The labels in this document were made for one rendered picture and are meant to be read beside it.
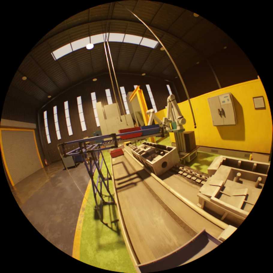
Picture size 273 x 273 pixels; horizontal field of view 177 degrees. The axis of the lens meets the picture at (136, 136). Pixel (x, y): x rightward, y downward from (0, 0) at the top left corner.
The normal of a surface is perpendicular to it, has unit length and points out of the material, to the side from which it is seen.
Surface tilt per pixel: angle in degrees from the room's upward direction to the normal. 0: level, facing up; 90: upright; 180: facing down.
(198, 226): 0
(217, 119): 90
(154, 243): 0
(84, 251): 0
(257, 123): 90
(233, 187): 10
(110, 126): 90
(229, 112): 90
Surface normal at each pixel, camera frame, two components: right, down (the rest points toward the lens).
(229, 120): -0.92, 0.27
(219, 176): -0.41, -0.90
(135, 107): 0.30, 0.03
